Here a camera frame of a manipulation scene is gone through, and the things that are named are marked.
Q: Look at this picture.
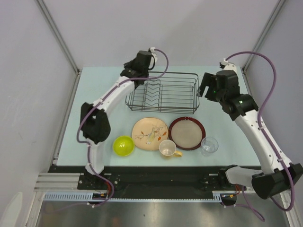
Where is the dark wire dish rack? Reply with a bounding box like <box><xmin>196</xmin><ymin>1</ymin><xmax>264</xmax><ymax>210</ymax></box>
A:
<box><xmin>125</xmin><ymin>72</ymin><xmax>200</xmax><ymax>114</ymax></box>

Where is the yellow green bowl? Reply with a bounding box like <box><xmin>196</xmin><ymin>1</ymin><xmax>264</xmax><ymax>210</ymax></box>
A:
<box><xmin>113</xmin><ymin>136</ymin><xmax>135</xmax><ymax>157</ymax></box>

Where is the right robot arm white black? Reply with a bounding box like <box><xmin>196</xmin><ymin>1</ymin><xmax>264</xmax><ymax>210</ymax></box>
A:
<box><xmin>197</xmin><ymin>70</ymin><xmax>303</xmax><ymax>200</ymax></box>

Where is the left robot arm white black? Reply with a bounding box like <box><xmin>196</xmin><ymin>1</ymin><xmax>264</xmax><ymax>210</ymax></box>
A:
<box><xmin>76</xmin><ymin>47</ymin><xmax>157</xmax><ymax>189</ymax></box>

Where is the red rimmed round plate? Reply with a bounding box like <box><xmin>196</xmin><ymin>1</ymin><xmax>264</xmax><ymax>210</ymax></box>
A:
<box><xmin>169</xmin><ymin>116</ymin><xmax>206</xmax><ymax>150</ymax></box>

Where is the clear plastic cup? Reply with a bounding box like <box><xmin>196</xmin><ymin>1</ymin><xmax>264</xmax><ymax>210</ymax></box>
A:
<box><xmin>201</xmin><ymin>137</ymin><xmax>219</xmax><ymax>156</ymax></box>

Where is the beige bird pattern plate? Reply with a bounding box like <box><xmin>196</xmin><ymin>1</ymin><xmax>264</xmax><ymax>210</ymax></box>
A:
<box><xmin>132</xmin><ymin>117</ymin><xmax>169</xmax><ymax>151</ymax></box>

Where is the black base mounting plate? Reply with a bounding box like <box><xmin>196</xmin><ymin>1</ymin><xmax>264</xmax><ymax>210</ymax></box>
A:
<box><xmin>49</xmin><ymin>165</ymin><xmax>247</xmax><ymax>191</ymax></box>

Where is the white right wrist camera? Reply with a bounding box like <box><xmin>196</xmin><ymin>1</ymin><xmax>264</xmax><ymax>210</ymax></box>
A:
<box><xmin>219</xmin><ymin>59</ymin><xmax>237</xmax><ymax>72</ymax></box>

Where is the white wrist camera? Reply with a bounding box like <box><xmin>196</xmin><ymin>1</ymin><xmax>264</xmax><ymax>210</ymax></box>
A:
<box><xmin>219</xmin><ymin>59</ymin><xmax>237</xmax><ymax>72</ymax></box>
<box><xmin>149</xmin><ymin>47</ymin><xmax>158</xmax><ymax>63</ymax></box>

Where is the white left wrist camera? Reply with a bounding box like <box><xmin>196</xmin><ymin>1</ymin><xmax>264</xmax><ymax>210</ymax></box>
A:
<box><xmin>149</xmin><ymin>47</ymin><xmax>158</xmax><ymax>63</ymax></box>

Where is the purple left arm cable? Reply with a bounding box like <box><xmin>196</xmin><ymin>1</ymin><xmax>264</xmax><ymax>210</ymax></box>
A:
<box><xmin>75</xmin><ymin>48</ymin><xmax>169</xmax><ymax>209</ymax></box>

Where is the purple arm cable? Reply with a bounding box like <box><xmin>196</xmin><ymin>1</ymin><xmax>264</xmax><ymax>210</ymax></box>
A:
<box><xmin>222</xmin><ymin>51</ymin><xmax>295</xmax><ymax>222</ymax></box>
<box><xmin>75</xmin><ymin>48</ymin><xmax>169</xmax><ymax>209</ymax></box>

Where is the left aluminium frame post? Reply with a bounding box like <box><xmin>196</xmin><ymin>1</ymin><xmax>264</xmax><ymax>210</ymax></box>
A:
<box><xmin>35</xmin><ymin>0</ymin><xmax>80</xmax><ymax>75</ymax></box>

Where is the aluminium frame post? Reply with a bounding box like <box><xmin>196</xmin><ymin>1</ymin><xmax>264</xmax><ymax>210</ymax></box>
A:
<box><xmin>243</xmin><ymin>0</ymin><xmax>286</xmax><ymax>71</ymax></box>
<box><xmin>35</xmin><ymin>0</ymin><xmax>80</xmax><ymax>75</ymax></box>

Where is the beige mug yellow handle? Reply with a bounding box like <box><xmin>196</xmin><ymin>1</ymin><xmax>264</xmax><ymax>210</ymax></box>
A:
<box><xmin>159</xmin><ymin>140</ymin><xmax>183</xmax><ymax>157</ymax></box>

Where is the right aluminium frame post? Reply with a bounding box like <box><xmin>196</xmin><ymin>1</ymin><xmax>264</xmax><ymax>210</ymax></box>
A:
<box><xmin>243</xmin><ymin>0</ymin><xmax>286</xmax><ymax>71</ymax></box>

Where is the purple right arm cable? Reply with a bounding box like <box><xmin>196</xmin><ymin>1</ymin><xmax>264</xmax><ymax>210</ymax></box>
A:
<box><xmin>222</xmin><ymin>51</ymin><xmax>295</xmax><ymax>222</ymax></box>

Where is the white slotted cable duct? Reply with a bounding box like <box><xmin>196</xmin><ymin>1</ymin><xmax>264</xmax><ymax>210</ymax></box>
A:
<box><xmin>44</xmin><ymin>191</ymin><xmax>237</xmax><ymax>202</ymax></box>

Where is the aluminium front rail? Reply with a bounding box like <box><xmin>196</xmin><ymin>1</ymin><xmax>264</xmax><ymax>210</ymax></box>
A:
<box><xmin>34</xmin><ymin>172</ymin><xmax>294</xmax><ymax>192</ymax></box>

